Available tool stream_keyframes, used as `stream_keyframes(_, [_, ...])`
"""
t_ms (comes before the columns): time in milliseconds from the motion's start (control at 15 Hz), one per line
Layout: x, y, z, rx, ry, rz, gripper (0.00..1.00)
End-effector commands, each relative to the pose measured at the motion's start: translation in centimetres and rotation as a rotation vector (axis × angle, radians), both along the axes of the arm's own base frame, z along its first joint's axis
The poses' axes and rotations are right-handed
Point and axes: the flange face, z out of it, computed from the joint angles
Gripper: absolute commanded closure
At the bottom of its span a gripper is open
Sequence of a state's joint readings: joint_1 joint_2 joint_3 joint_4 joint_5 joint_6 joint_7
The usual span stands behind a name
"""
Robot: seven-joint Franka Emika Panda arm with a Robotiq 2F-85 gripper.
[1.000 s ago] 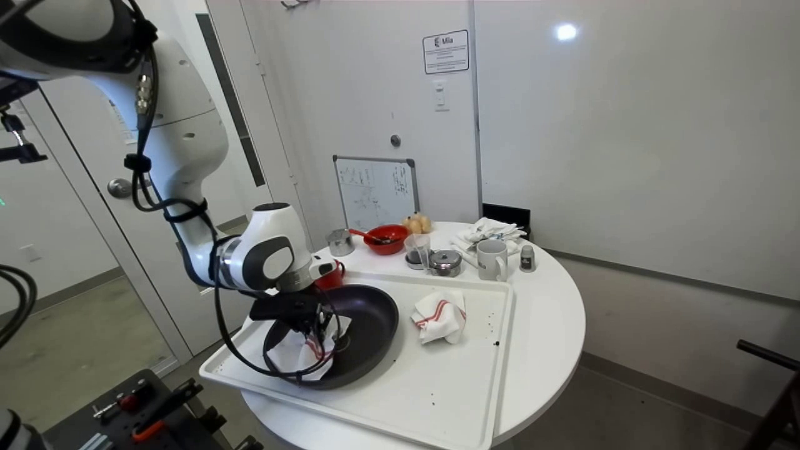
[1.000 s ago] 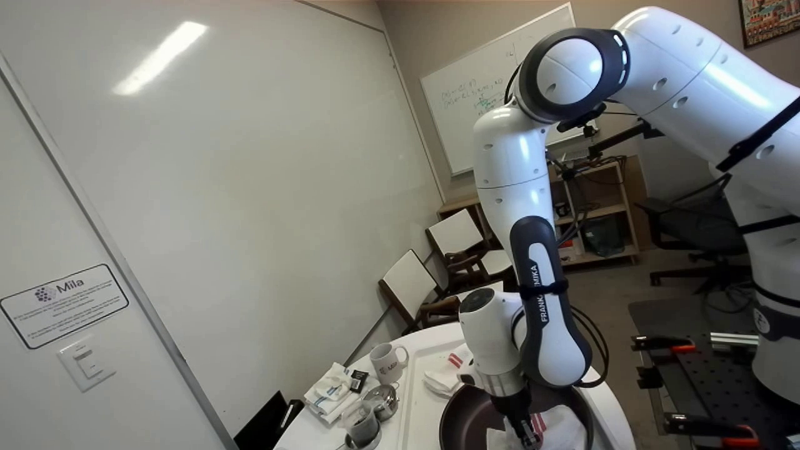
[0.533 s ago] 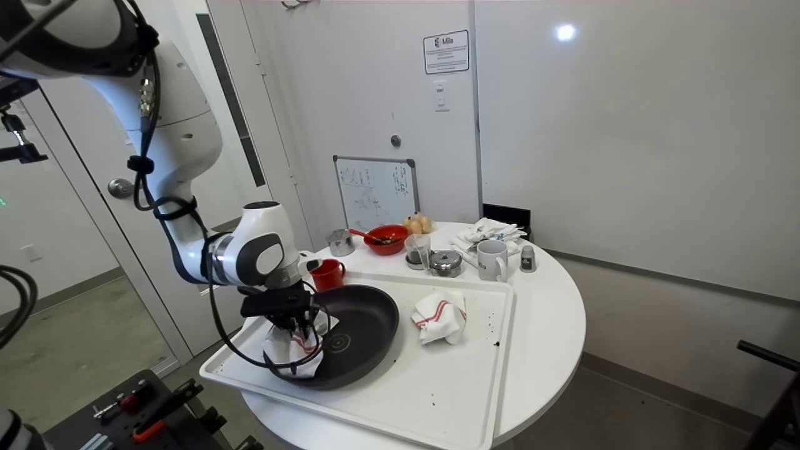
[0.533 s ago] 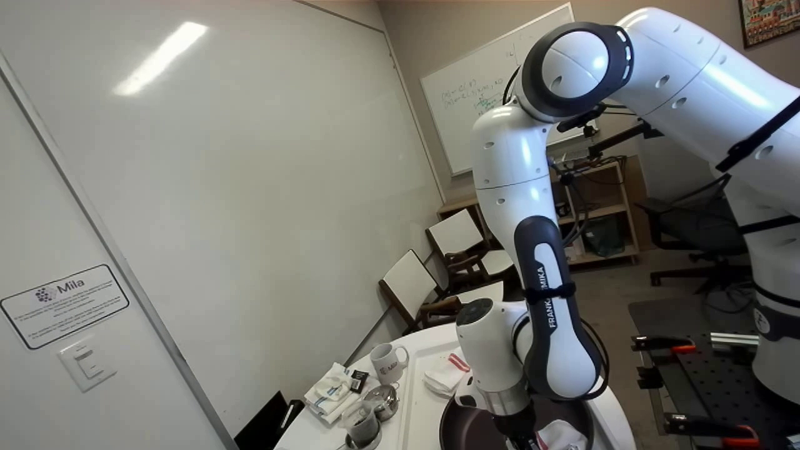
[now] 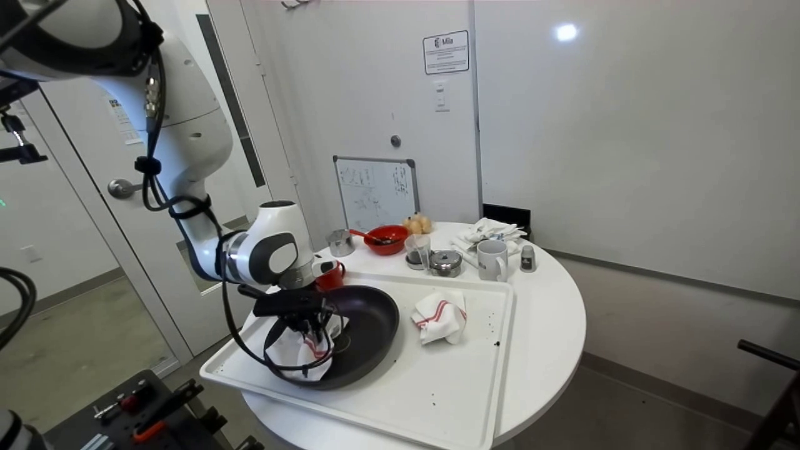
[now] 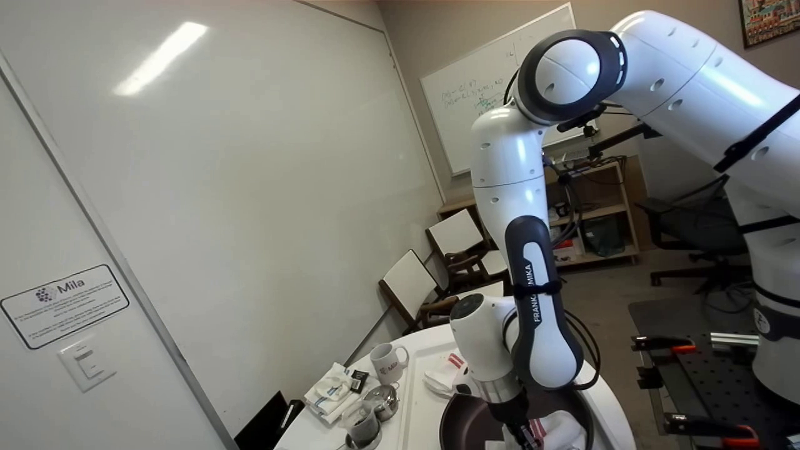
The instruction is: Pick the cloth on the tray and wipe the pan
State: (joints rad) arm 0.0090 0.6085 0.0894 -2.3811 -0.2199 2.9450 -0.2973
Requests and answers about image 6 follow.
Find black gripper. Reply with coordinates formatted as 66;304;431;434
486;398;544;450

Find black frying pan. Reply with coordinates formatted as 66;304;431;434
438;389;605;450

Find small metal bowl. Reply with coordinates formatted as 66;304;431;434
363;381;401;425

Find white mug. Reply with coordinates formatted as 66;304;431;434
368;340;411;386

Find red box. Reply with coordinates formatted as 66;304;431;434
550;239;579;268

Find white napkin packets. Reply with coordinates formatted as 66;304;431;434
300;359;368;429

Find black breadboard base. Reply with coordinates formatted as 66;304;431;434
624;294;800;450

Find black bag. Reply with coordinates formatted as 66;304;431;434
579;215;628;256

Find silver metal bar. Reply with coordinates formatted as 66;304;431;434
708;329;761;350

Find tall wooden shelf unit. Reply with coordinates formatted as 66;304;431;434
544;158;645;273

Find black office chair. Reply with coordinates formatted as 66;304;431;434
641;176;758;294

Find white notice sign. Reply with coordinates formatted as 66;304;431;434
0;263;131;351

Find orange handled clamp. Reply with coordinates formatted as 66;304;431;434
663;413;761;450
629;333;704;359

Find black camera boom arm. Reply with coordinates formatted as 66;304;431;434
584;121;665;163

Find black mounted camera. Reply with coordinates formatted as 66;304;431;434
555;103;610;134

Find wall whiteboard with writing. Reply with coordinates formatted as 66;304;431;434
416;1;579;179

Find large blank wall whiteboard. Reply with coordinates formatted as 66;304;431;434
0;0;446;441

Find white light switch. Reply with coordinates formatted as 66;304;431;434
56;334;119;395

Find framed wall picture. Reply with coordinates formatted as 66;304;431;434
736;0;800;50

